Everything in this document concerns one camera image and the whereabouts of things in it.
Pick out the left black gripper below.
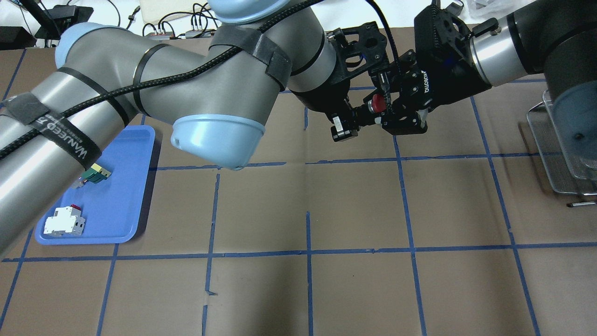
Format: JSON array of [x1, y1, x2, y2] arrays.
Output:
[[289, 75, 360, 142]]

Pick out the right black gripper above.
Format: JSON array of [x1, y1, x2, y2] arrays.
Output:
[[380, 63, 492, 136]]

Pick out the red emergency stop button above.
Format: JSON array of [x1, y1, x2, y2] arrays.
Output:
[[354, 93, 387, 127]]

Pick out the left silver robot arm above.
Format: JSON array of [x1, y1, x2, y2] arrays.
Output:
[[0, 0, 350, 257]]

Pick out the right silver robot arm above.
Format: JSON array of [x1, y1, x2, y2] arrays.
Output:
[[382, 0, 596, 168]]

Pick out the blue plastic tray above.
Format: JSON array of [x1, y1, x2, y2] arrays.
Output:
[[34, 125, 162, 246]]

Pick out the green yellow terminal block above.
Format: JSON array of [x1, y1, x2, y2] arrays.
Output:
[[70, 163, 112, 189]]

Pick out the white circuit breaker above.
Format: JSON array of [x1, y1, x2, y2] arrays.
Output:
[[43, 204, 86, 238]]

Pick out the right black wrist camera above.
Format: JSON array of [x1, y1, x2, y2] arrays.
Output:
[[414, 4, 499, 72]]

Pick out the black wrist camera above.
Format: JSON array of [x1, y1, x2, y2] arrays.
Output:
[[414, 4, 499, 72], [327, 21, 390, 84]]

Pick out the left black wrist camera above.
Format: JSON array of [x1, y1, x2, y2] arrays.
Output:
[[327, 21, 390, 84]]

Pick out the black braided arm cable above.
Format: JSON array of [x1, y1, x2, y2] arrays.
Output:
[[0, 0, 402, 161]]

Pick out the silver wire mesh shelf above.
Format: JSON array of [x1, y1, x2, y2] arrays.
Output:
[[526, 90, 597, 198]]

